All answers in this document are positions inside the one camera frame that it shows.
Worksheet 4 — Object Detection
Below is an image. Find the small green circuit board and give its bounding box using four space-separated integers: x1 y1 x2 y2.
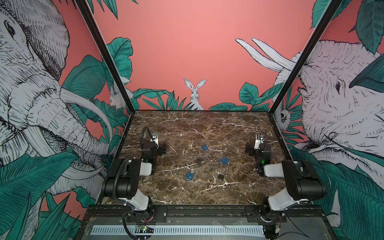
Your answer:
135 225 155 235

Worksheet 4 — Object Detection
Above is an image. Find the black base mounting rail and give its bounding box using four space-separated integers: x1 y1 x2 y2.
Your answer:
84 205 323 224

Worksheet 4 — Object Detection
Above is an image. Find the blue padlock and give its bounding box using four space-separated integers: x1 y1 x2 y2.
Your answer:
200 142 209 151
186 171 199 181
214 157 230 166

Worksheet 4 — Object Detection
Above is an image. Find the black corner post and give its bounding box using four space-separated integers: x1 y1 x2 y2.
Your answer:
76 0 136 116
269 0 342 116

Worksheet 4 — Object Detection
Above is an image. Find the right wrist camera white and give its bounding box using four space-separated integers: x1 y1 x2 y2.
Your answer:
254 134 265 150

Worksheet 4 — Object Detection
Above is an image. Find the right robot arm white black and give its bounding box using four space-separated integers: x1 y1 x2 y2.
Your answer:
245 141 327 223

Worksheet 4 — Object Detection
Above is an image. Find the white slotted cable duct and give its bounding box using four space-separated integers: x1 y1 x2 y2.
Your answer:
90 225 264 237

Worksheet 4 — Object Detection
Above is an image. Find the left black corner post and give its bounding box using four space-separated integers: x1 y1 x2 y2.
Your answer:
76 0 136 116

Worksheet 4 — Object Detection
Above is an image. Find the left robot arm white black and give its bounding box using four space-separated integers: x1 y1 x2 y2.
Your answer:
102 142 167 222

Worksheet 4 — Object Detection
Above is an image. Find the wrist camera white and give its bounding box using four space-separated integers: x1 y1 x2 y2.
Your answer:
150 133 159 145
254 134 265 150

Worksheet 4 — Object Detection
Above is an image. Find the dark grey padlock centre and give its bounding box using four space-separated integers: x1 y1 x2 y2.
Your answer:
194 156 204 165

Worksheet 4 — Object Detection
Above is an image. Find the left camera black cable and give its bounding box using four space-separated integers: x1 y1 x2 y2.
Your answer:
139 125 154 150

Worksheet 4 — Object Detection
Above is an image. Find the right black corner post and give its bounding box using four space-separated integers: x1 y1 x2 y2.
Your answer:
269 0 342 116

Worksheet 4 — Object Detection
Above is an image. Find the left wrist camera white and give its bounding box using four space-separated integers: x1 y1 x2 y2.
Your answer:
150 133 159 145

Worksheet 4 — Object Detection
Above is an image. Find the small black padlock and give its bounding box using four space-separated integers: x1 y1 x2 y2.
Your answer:
218 172 229 181

